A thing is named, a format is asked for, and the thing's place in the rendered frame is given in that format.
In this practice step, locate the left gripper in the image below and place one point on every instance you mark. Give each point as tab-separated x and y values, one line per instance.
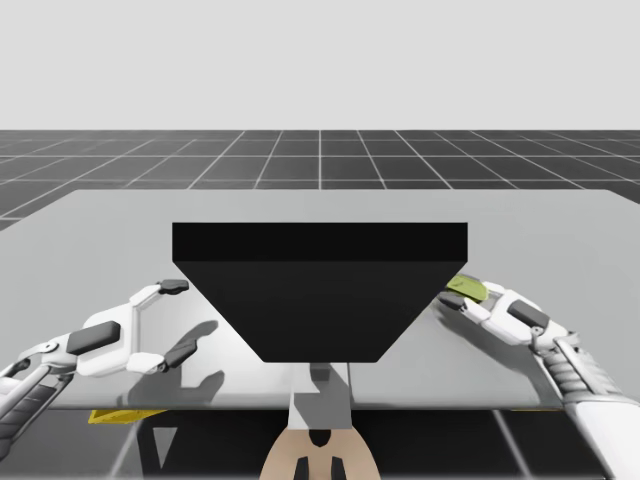
107	352

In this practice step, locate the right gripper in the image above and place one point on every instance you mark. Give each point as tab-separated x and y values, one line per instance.
520	320

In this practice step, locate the green rectangular can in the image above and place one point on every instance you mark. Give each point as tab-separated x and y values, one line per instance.
465	286

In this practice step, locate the black screen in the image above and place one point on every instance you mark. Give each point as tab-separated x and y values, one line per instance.
320	290

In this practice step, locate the tan robot part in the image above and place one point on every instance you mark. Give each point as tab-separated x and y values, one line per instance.
287	457

